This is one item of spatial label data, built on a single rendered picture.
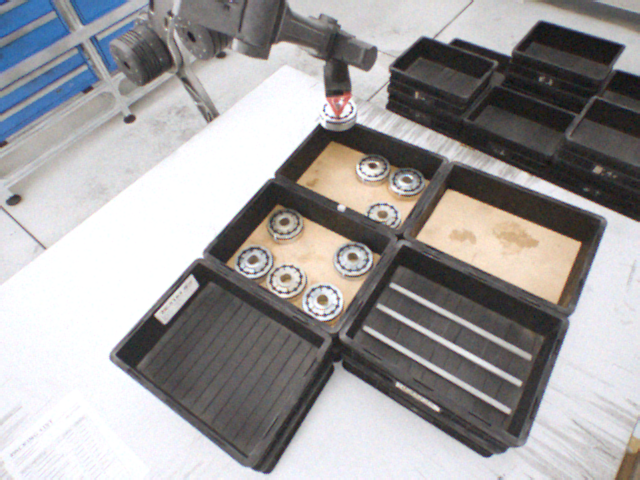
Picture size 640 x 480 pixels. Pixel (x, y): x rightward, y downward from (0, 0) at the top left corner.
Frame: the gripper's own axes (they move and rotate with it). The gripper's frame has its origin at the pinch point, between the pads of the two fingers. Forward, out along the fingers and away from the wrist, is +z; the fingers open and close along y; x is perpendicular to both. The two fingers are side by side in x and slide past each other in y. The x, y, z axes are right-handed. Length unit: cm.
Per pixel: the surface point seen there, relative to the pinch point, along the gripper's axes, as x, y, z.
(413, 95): -41, 69, 51
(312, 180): 8.3, -6.2, 21.5
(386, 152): -14.6, -1.9, 16.6
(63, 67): 138, 121, 56
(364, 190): -6.9, -12.0, 21.3
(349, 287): 0.8, -43.4, 22.3
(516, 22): -146, 199, 95
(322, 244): 6.8, -29.7, 22.1
